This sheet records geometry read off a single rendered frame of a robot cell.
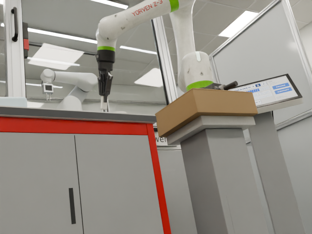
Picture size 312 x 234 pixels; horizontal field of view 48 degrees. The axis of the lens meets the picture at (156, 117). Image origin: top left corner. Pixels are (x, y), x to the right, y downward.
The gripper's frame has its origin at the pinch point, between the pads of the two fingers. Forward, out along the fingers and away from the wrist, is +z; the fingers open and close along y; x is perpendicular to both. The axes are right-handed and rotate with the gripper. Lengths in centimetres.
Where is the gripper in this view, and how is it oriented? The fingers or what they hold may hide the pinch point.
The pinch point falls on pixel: (104, 102)
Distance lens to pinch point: 177.6
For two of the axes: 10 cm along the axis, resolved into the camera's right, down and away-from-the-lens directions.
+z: -0.4, 10.0, -0.4
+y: 5.7, -0.1, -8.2
